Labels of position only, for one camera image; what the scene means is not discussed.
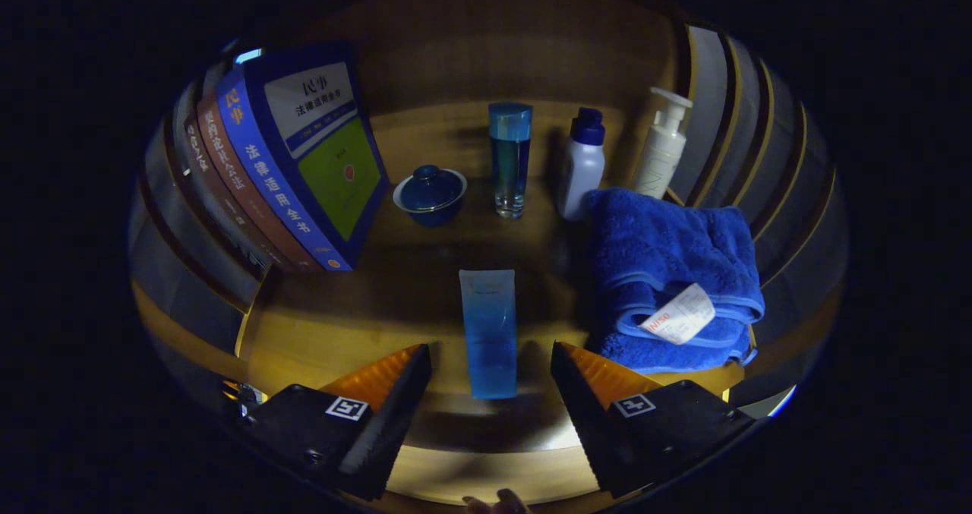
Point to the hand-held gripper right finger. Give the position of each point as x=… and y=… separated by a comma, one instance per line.
x=588, y=423

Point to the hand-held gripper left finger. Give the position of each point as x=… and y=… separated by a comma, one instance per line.
x=395, y=423

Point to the blue squeeze tube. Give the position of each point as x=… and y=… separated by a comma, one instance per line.
x=490, y=332

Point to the wooden countertop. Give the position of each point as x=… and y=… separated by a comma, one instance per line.
x=425, y=301

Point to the wooden cabinet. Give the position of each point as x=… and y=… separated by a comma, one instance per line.
x=486, y=51

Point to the blue folded towel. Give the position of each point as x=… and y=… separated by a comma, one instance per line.
x=668, y=271

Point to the blue lidded teacup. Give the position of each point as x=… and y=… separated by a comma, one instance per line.
x=430, y=193

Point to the white bottle blue cap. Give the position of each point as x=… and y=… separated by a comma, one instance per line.
x=583, y=165

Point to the blue glass bottle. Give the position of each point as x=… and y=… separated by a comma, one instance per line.
x=509, y=157

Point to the reddish brown book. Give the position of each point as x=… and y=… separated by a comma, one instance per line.
x=243, y=187

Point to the blue book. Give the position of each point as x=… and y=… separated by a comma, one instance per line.
x=304, y=157

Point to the white pump bottle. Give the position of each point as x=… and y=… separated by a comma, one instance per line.
x=662, y=149

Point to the dark brown book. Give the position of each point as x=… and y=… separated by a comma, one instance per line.
x=216, y=195

